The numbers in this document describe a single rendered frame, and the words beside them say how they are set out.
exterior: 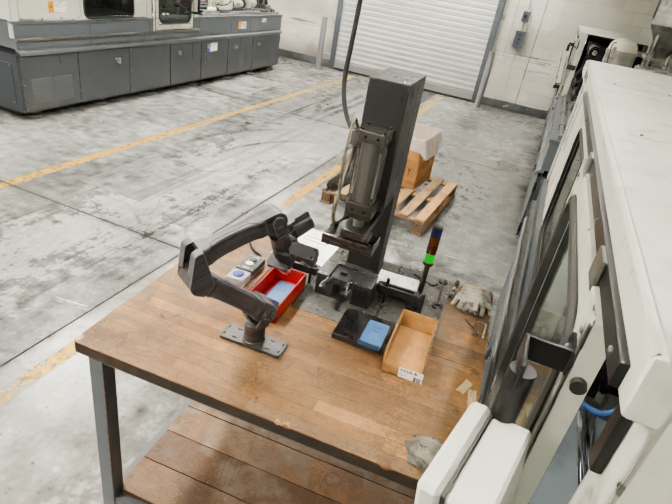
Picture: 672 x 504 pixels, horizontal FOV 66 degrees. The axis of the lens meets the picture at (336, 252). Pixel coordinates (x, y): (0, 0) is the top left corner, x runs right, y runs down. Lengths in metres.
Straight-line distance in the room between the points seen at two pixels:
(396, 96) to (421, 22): 9.36
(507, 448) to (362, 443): 0.73
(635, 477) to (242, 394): 1.05
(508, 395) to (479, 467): 0.10
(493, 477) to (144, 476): 1.65
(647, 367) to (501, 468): 0.22
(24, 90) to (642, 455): 6.22
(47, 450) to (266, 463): 0.94
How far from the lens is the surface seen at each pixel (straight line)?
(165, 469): 2.16
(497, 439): 0.69
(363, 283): 1.79
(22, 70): 6.36
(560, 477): 1.41
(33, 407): 2.77
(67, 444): 2.58
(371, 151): 1.59
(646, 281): 0.65
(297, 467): 2.17
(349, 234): 1.68
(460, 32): 10.81
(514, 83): 10.80
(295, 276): 1.85
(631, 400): 0.54
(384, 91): 1.64
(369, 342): 1.59
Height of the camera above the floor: 1.93
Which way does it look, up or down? 29 degrees down
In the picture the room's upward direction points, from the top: 10 degrees clockwise
